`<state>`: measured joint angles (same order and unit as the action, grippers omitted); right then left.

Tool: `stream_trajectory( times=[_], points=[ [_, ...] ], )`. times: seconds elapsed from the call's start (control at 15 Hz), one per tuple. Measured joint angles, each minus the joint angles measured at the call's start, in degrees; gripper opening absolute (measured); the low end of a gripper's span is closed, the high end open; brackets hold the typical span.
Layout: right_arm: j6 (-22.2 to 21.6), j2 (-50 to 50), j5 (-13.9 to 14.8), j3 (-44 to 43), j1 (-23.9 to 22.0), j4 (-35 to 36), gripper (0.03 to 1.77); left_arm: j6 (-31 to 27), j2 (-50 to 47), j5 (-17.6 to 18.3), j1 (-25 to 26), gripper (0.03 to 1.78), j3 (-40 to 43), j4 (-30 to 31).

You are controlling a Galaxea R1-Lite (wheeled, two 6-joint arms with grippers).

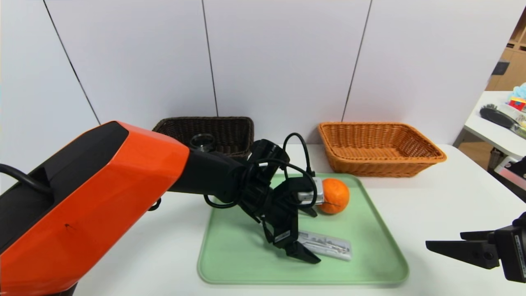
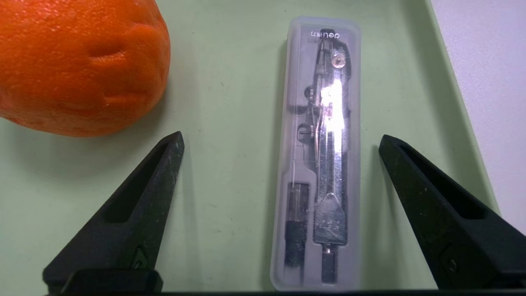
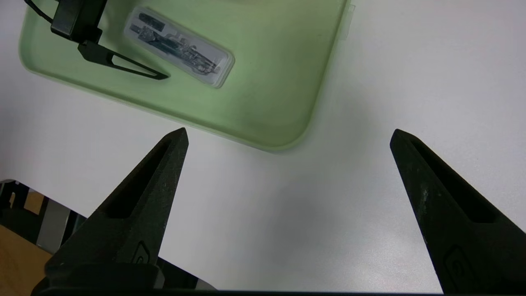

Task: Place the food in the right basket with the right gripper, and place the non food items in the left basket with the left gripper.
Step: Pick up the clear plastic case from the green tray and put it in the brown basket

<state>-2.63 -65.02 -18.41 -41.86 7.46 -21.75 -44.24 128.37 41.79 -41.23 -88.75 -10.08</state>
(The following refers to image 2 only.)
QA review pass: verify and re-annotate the grey packet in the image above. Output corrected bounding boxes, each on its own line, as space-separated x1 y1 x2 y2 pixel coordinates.
270 16 362 291

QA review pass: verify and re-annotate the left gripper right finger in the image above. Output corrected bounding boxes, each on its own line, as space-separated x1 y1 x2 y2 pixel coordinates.
378 134 526 290

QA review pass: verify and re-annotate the small black lead tube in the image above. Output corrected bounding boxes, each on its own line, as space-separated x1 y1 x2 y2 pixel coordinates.
284 183 310 268

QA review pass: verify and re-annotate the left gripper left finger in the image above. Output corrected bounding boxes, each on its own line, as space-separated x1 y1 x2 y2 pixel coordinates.
42 132 185 293

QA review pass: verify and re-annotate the orange fruit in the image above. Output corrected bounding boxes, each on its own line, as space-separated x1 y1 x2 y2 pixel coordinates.
0 0 171 137

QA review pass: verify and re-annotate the green plastic tray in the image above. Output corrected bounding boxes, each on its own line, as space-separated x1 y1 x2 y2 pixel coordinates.
0 0 500 293

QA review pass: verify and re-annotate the metal drawing compass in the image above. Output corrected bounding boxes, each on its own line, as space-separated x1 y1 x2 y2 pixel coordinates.
304 29 351 284

